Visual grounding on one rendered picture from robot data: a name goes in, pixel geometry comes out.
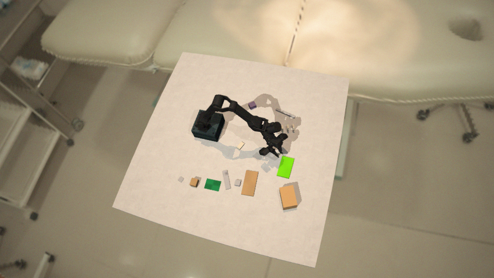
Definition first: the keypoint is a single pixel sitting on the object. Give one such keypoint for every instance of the tan square block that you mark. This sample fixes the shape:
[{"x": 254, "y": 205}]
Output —
[{"x": 194, "y": 182}]

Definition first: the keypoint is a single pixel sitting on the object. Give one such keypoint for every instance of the tan flat board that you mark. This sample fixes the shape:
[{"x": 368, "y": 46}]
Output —
[{"x": 249, "y": 183}]

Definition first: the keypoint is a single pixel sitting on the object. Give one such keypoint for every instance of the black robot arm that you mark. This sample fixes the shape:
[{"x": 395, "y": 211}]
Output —
[{"x": 253, "y": 121}]

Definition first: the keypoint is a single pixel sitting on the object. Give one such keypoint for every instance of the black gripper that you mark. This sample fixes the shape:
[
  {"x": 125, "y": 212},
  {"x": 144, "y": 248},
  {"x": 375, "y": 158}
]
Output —
[{"x": 264, "y": 151}]

